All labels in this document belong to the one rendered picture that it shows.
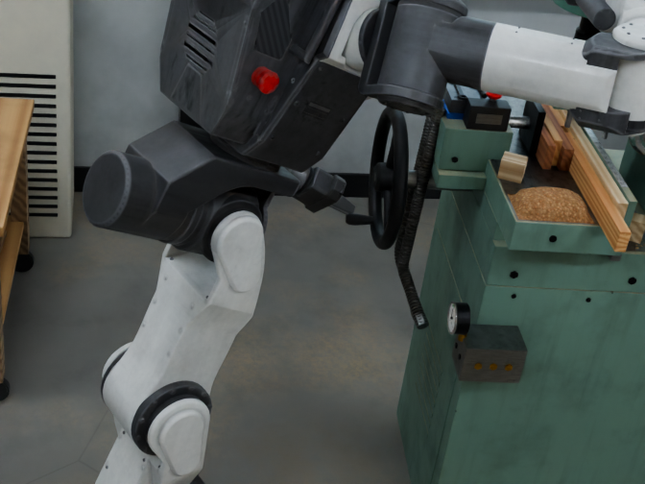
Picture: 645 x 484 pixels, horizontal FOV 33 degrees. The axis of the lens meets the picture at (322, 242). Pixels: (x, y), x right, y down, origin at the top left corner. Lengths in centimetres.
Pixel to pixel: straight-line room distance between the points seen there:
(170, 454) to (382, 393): 118
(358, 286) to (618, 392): 117
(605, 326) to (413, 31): 96
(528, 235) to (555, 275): 18
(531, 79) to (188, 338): 69
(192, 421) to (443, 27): 76
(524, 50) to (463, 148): 71
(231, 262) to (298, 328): 144
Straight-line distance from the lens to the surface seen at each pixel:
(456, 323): 204
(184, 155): 158
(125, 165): 155
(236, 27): 147
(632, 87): 145
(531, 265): 209
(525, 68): 142
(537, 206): 195
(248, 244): 165
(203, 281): 173
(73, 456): 266
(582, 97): 142
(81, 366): 291
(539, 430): 236
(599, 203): 199
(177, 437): 180
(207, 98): 153
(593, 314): 219
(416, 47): 143
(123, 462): 194
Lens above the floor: 184
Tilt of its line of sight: 32 degrees down
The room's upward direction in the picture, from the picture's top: 8 degrees clockwise
